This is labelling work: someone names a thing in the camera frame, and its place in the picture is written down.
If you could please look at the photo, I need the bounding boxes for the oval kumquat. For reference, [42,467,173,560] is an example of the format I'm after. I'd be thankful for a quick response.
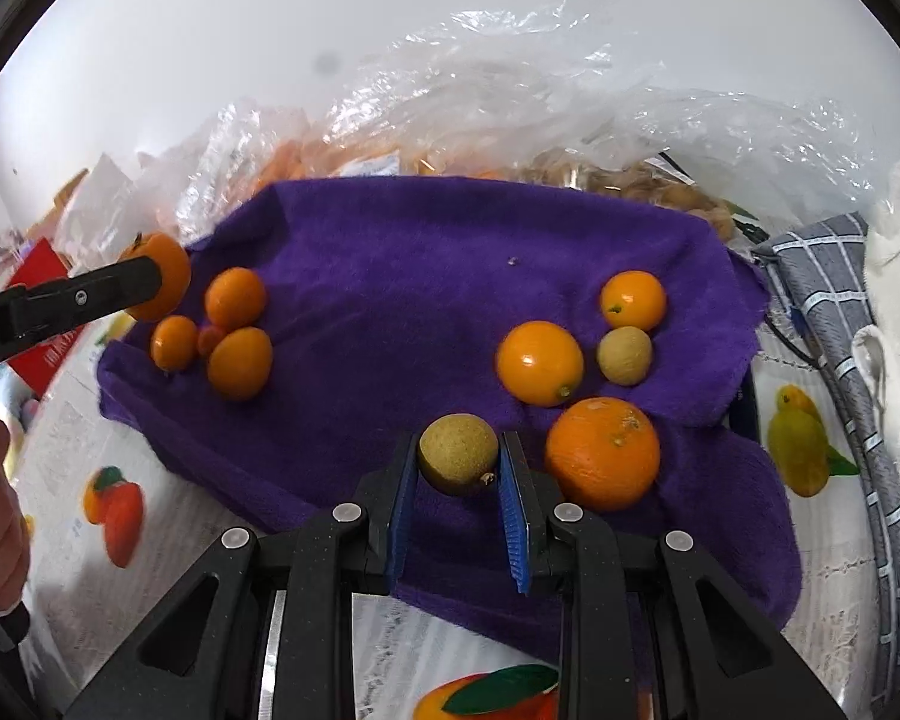
[207,327,274,401]

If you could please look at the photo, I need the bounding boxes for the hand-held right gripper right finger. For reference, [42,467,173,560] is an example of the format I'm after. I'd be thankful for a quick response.
[499,431,848,720]

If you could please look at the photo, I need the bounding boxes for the purple towel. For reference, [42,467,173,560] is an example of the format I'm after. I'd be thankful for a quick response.
[96,176,803,680]

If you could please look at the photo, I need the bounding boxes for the small kumquat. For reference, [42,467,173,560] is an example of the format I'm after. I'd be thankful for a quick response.
[600,270,668,332]
[204,267,268,332]
[150,315,200,373]

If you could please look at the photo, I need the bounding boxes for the stemmed tangerine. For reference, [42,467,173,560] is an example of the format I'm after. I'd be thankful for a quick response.
[124,232,192,322]

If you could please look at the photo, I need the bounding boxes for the pile of bagged longans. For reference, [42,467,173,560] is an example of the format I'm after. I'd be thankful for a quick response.
[525,150,740,241]

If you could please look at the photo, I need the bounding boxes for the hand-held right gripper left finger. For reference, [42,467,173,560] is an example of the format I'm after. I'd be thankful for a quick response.
[64,431,421,720]

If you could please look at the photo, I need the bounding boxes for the grey checked cloth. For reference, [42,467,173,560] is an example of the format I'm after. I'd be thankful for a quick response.
[750,211,900,706]

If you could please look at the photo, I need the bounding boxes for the large clear plastic bag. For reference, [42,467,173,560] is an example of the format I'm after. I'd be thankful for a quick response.
[322,0,882,241]

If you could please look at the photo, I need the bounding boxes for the pile of bagged tangerines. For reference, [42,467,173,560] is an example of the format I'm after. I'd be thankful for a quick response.
[259,136,496,185]

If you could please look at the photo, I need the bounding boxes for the round orange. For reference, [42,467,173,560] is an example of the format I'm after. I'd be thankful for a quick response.
[545,397,661,512]

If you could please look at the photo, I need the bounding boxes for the small brown longan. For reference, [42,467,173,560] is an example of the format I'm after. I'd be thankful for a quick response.
[597,326,654,387]

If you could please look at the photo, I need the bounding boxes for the large round kumquat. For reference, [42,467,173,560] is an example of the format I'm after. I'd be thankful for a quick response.
[495,321,585,407]

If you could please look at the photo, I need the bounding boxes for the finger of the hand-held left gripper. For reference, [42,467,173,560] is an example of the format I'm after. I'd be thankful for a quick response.
[4,255,164,346]

